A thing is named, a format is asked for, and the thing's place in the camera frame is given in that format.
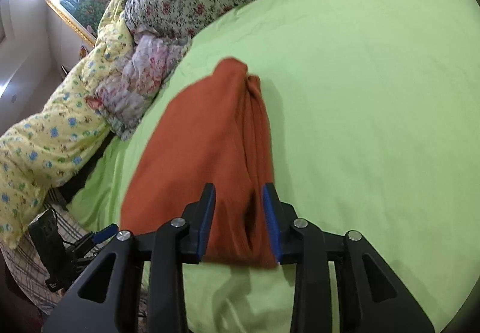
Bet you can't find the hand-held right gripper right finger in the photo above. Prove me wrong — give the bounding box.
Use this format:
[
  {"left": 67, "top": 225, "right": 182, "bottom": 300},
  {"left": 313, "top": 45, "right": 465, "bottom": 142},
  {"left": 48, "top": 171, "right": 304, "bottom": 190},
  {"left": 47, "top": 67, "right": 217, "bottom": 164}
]
[{"left": 260, "top": 183, "right": 436, "bottom": 333}]

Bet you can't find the orange t-shirt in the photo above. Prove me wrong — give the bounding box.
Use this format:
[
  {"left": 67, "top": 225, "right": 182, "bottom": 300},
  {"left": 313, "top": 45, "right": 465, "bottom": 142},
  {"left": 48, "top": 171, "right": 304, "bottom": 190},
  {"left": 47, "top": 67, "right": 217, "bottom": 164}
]
[{"left": 120, "top": 58, "right": 280, "bottom": 269}]

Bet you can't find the yellow cartoon print quilt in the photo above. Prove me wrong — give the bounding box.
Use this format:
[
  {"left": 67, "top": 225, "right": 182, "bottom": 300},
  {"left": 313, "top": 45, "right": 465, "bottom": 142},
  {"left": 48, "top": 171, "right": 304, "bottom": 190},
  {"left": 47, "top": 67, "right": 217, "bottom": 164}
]
[{"left": 0, "top": 0, "right": 136, "bottom": 249}]

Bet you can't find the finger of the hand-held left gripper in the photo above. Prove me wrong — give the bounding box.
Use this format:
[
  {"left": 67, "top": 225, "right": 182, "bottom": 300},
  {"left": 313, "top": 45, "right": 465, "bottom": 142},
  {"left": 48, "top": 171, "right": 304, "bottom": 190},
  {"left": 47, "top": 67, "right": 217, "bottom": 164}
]
[{"left": 64, "top": 223, "right": 118, "bottom": 256}]

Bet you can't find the pale purple floral blanket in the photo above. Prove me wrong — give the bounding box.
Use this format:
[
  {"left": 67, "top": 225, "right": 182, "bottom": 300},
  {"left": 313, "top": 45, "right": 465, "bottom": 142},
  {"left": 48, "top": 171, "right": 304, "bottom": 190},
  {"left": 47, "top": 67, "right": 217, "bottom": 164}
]
[{"left": 88, "top": 33, "right": 194, "bottom": 142}]

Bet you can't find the green bedsheet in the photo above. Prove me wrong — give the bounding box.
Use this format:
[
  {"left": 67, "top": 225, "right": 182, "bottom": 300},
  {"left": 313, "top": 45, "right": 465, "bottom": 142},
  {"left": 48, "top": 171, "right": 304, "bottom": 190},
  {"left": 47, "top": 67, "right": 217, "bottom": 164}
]
[{"left": 69, "top": 0, "right": 480, "bottom": 333}]

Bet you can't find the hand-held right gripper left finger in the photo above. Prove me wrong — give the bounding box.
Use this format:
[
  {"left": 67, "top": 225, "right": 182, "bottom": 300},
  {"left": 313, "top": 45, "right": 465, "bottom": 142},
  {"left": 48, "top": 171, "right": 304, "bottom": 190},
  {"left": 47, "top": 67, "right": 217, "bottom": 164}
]
[{"left": 43, "top": 183, "right": 217, "bottom": 333}]

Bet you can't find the plaid cloth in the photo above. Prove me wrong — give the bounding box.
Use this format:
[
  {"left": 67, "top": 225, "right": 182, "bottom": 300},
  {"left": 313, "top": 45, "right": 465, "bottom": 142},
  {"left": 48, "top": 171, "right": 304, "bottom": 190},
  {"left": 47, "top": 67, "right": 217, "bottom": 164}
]
[{"left": 0, "top": 201, "right": 98, "bottom": 319}]

